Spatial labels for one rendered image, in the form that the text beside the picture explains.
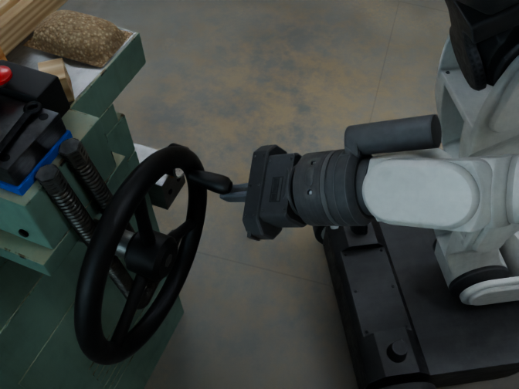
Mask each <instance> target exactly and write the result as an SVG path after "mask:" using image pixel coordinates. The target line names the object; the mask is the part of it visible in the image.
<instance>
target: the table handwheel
mask: <svg viewBox="0 0 519 389"><path fill-rule="evenodd" d="M175 168H180V169H182V170H183V172H184V173H185V176H186V180H187V183H188V210H187V216H186V221H185V222H184V223H183V224H181V225H180V226H179V227H177V228H176V229H175V230H174V231H172V232H170V233H169V234H167V235H166V234H163V233H160V232H157V231H155V230H153V228H152V226H151V221H150V218H149V214H148V207H147V202H146V198H145V195H146V194H147V193H148V192H149V191H150V189H151V188H152V187H153V186H154V184H155V183H156V182H157V181H158V180H159V179H160V178H161V177H162V176H164V175H165V174H167V173H168V172H169V171H171V170H173V169H175ZM191 169H196V170H200V171H204V167H203V165H202V162H201V161H200V159H199V158H198V156H197V155H196V154H195V153H194V152H193V151H191V150H189V149H188V148H186V147H181V146H170V147H166V148H163V149H160V150H159V151H156V152H154V153H153V154H151V155H150V156H148V157H147V158H145V159H144V160H143V161H142V162H141V163H140V164H139V165H138V166H137V167H136V168H135V169H134V170H133V171H132V172H131V173H130V174H129V175H128V176H127V177H126V179H125V180H124V181H123V183H122V184H121V185H120V187H119V188H118V189H117V191H116V192H115V194H114V196H113V197H112V198H111V200H110V202H109V204H108V205H107V207H106V208H105V210H104V212H103V214H102V216H101V218H100V220H98V219H96V218H95V219H94V220H93V221H94V222H95V224H96V225H97V226H96V228H95V230H94V233H93V235H92V238H91V240H90V243H89V245H88V248H87V250H86V254H85V256H84V259H83V264H82V266H81V270H80V275H79V278H78V283H77V287H76V296H75V303H74V327H75V333H76V338H77V341H78V344H79V345H80V349H81V350H82V351H83V353H84V354H85V355H86V357H87V358H88V359H90V360H91V361H93V362H94V363H96V364H101V365H112V364H117V363H120V362H121V361H124V360H126V359H127V358H129V357H131V356H132V355H134V354H135V353H136V352H137V351H139V350H140V349H141V348H142V347H143V346H144V345H145V344H146V343H147V342H148V341H149V340H150V339H151V337H152V336H153V335H154V333H155V332H156V331H157V329H158V328H159V326H160V325H161V324H162V323H163V321H164V320H165V318H166V316H167V315H168V313H169V312H170V310H171V308H172V307H173V305H174V303H175V300H176V299H177V298H178V295H179V293H180V292H181V289H182V287H183V285H184V283H185V280H186V278H187V276H188V273H189V271H190V268H191V267H192V263H193V261H194V258H195V254H196V252H197V249H198V244H199V241H200V238H201V235H202V229H203V225H204V221H205V213H206V205H207V189H206V188H203V187H201V186H199V185H197V184H195V183H193V182H191V181H189V180H188V175H189V172H190V170H191ZM133 214H134V215H135V218H136V221H137V227H138V232H136V233H133V232H130V231H128V230H126V227H127V225H128V223H129V221H130V220H131V217H132V216H133ZM180 239H181V242H180V246H179V248H178V246H177V243H176V242H177V241H178V240H180ZM115 255H116V256H118V257H121V258H123V259H124V261H125V264H126V267H127V270H128V271H131V272H134V273H136V276H135V278H134V282H133V285H132V287H131V291H130V293H129V295H128V298H127V302H126V303H125V306H124V309H123V312H122V314H121V316H120V319H119V321H118V323H117V326H116V329H115V331H114V334H113V336H112V338H111V340H110V341H108V340H107V339H106V338H105V336H104V334H103V329H102V323H101V312H102V303H103V294H104V290H105V285H106V282H107V277H108V273H109V271H110V266H111V263H112V261H113V258H114V256H115ZM166 276H167V278H166V280H165V283H164V285H163V286H162V287H161V290H160V292H159V294H158V295H157V297H156V298H155V300H154V302H153V303H152V304H151V306H150V308H149V309H148V311H147V312H146V313H145V314H144V316H143V317H142V318H141V319H140V321H139V322H138V323H137V324H136V325H135V326H134V327H133V328H132V329H131V330H130V331H129V329H130V326H131V323H132V320H133V318H134V314H135V312H136V310H137V307H138V305H139V302H140V301H141V297H142V296H143V294H144V291H145V288H146V286H147V284H148V281H149V279H152V280H154V281H159V280H161V279H163V278H164V277H166ZM128 331H129V332H128Z"/></svg>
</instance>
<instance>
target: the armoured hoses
mask: <svg viewBox="0 0 519 389"><path fill-rule="evenodd" d="M59 154H60V155H61V157H63V158H64V159H65V160H66V162H68V165H69V166H70V168H71V169H73V172H74V173H75V175H76V177H77V179H79V182H81V184H82V186H83V187H84V188H85V190H86V192H87V194H88V195H89V196H90V197H91V199H92V200H93V202H94V204H95V205H96V206H97V208H98V209H99V210H100V212H101V214H103V212H104V210H105V208H106V207H107V205H108V204H109V202H110V200H111V198H112V197H113V195H112V194H111V192H110V190H109V188H108V187H107V185H106V183H105V182H104V180H103V178H102V177H101V176H100V173H99V172H98V170H97V169H96V167H95V166H94V164H93V162H92V161H91V159H90V157H89V156H88V155H89V154H88V153H87V151H86V149H85V147H84V146H83V145H82V143H81V141H79V140H78V139H76V138H70V139H66V140H65V141H63V142H62V143H61V144H60V145H59ZM35 178H36V180H37V181H38V182H39V183H40V185H42V186H43V188H44V189H46V192H47V193H48V196H51V197H50V198H51V199H52V200H53V202H54V203H55V205H56V206H57V208H58V209H59V210H60V211H61V212H62V214H63V215H64V217H65V218H66V220H67V221H68V222H69V223H70V224H71V226H72V227H73V229H74V230H75V232H76V233H77V234H78V236H79V237H80V238H81V239H82V241H83V242H84V243H85V245H86V246H87V248H88V245H89V243H90V240H91V238H92V235H93V233H94V230H95V228H96V226H97V225H96V224H95V222H94V221H93V219H92V218H91V217H90V215H89V213H88V212H87V210H86V209H85V208H84V206H83V204H82V203H81V201H80V200H79V199H78V197H77V196H76V194H75V192H74V191H73V189H72V188H71V187H70V185H69V183H68V181H67V180H66V179H65V177H64V176H63V174H62V172H61V171H60V169H59V168H58V167H57V166H56V165H55V164H46V165H44V166H42V167H40V169H39V170H38V171H37V172H36V176H35ZM126 230H128V231H130V232H133V233H136V232H135V230H134V229H133V227H132V226H131V224H130V222H129V223H128V225H127V227H126ZM108 276H109V277H110V278H111V279H112V281H113V282H114V284H115V285H116V286H117V288H118V289H119V290H120V291H121V293H122V294H123V295H124V297H125V298H126V299H127V298H128V295H129V293H130V291H131V287H132V285H133V282H134V280H133V279H132V278H131V276H130V275H129V273H128V272H127V270H126V269H125V268H124V266H123V264H122V263H121V261H120V260H119V258H118V257H117V256H116V255H115V256H114V258H113V261H112V263H111V266H110V271H109V273H108ZM161 280H162V279H161ZM161 280H159V281H154V280H152V279H149V281H148V284H147V286H146V288H145V291H144V294H143V296H142V297H141V301H140V302H139V305H138V307H137V310H141V309H144V308H145V307H146V306H147V305H148V304H149V302H150V301H151V298H152V297H153V295H154V293H155V291H156V289H157V287H158V284H159V283H160V281H161Z"/></svg>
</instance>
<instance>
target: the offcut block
mask: <svg viewBox="0 0 519 389"><path fill-rule="evenodd" d="M38 68H39V71H42V72H44V73H49V74H52V75H55V76H58V77H59V81H60V82H61V85H62V87H63V90H64V92H65V94H66V98H67V99H68V101H69V102H71V101H74V100H75V99H74V95H73V88H72V83H71V80H70V77H69V74H68V72H67V70H66V67H65V64H64V62H63V59H62V58H59V59H52V60H48V61H45V62H40V63H38Z"/></svg>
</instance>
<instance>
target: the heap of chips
mask: <svg viewBox="0 0 519 389"><path fill-rule="evenodd" d="M132 34H133V33H132V32H127V31H124V30H120V29H119V28H118V27H116V26H115V24H113V23H112V22H110V21H107V20H105V19H101V18H98V17H95V16H92V15H88V14H84V13H81V12H75V11H71V10H59V11H55V12H53V13H51V14H50V15H48V16H47V17H46V18H44V19H43V20H42V21H41V22H40V23H39V24H38V25H37V26H36V28H35V29H34V33H33V37H32V38H31V39H30V40H28V41H27V42H26V43H25V44H24V46H27V47H30V48H33V49H38V50H41V51H43V52H48V53H52V54H54V55H58V56H62V57H65V58H68V59H73V60H76V61H78V62H82V63H86V64H89V65H92V66H97V67H100V68H102V67H103V66H104V65H105V64H106V63H107V61H108V60H109V59H110V58H111V57H112V56H113V55H114V54H115V52H116V51H117V50H118V49H119V48H120V47H121V46H122V45H123V44H124V43H125V42H126V41H127V40H128V39H129V38H130V37H131V36H132Z"/></svg>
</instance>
